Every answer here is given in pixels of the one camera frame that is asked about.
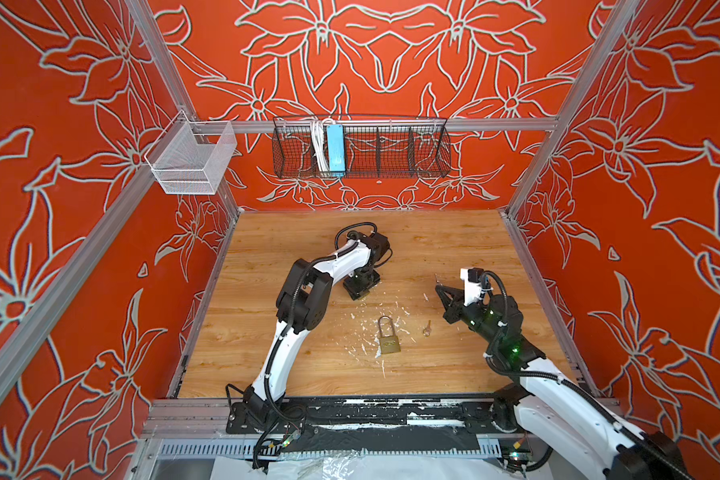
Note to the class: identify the grey slotted cable duct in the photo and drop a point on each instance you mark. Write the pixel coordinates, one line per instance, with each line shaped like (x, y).
(242, 449)

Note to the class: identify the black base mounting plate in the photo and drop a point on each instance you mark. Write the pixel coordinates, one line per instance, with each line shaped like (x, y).
(408, 420)

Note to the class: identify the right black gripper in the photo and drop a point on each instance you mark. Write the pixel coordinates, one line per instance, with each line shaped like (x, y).
(454, 313)

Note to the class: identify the black wire basket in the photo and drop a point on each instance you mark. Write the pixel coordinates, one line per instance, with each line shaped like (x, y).
(376, 147)

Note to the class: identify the light blue box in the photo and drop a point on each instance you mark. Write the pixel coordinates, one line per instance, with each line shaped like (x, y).
(336, 149)

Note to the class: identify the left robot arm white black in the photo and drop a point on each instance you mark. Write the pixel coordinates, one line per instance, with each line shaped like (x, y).
(302, 303)

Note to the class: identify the long-shackle brass padlock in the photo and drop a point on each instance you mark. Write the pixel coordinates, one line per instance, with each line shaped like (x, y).
(388, 339)

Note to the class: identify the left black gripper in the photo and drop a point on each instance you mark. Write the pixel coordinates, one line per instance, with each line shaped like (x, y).
(354, 289)

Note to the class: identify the white wire basket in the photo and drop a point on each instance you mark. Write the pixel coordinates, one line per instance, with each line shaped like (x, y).
(192, 157)

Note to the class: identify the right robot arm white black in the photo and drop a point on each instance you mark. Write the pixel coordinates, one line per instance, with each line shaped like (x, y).
(542, 400)

